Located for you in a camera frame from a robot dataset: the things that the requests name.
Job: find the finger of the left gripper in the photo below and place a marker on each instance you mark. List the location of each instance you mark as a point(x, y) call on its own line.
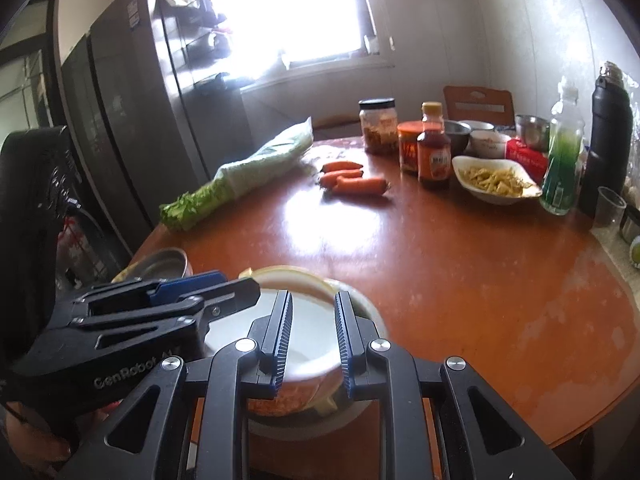
point(170, 291)
point(226, 299)

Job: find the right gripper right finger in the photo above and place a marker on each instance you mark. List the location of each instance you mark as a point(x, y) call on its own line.
point(437, 419)

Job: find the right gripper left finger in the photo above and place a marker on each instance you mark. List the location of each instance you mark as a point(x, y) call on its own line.
point(189, 419)

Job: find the shallow steel pan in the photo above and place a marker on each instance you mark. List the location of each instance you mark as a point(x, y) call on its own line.
point(166, 264)

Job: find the yellow enamel bowl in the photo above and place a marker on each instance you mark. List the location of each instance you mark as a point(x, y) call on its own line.
point(292, 279)

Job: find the red white paper bowl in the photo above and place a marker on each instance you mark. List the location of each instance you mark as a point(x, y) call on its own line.
point(313, 372)

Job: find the large stainless steel bowl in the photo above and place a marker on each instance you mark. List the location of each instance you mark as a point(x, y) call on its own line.
point(310, 426)

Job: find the yellow shell-shaped plate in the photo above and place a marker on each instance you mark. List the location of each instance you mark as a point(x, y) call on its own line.
point(124, 275)

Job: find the person's hand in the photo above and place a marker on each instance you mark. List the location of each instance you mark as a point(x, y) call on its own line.
point(33, 447)

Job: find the celery bunch in bag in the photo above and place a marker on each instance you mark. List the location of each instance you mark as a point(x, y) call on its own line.
point(236, 179)

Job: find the round wooden table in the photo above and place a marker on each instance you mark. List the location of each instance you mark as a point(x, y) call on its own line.
point(531, 300)

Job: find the dark refrigerator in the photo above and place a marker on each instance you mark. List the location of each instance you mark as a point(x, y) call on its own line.
point(155, 107)

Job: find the carrot middle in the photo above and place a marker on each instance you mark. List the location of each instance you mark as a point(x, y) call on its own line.
point(329, 180)

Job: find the carrot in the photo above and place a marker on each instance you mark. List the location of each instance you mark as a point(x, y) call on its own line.
point(340, 165)
point(329, 180)
point(374, 186)

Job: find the carrot near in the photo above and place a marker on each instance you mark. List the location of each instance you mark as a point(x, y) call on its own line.
point(374, 186)

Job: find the carrot far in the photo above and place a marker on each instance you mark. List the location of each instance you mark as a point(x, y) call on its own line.
point(340, 165)

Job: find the clear jar black lid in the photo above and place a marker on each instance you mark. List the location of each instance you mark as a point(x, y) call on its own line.
point(378, 122)

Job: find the green fruit in net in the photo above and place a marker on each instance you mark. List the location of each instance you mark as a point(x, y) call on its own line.
point(634, 252)

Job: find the red chili sauce jar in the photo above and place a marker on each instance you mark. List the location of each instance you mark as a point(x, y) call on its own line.
point(408, 133)

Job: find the small metal cup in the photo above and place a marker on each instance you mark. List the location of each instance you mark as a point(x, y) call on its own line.
point(630, 224)

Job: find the green drink bottle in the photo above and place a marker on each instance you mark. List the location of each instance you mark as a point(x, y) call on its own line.
point(560, 184)

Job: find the brown sauce bottle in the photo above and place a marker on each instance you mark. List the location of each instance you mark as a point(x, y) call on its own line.
point(434, 148)

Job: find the white dish with food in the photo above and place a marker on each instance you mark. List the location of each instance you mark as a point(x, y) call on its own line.
point(495, 181)

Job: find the clear plastic cup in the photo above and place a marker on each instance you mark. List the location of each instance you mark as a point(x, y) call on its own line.
point(609, 209)

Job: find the red tissue box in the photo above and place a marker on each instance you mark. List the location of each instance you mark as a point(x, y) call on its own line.
point(535, 163)

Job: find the steel bowl behind jars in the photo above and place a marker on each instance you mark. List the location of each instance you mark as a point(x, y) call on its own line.
point(459, 136)

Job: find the white ceramic bowl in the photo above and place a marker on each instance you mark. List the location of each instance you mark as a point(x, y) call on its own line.
point(489, 144)

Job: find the black thermos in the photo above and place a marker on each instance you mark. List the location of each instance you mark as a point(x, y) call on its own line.
point(611, 129)

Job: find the small steel bowl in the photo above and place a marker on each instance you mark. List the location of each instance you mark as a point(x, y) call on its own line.
point(533, 131)

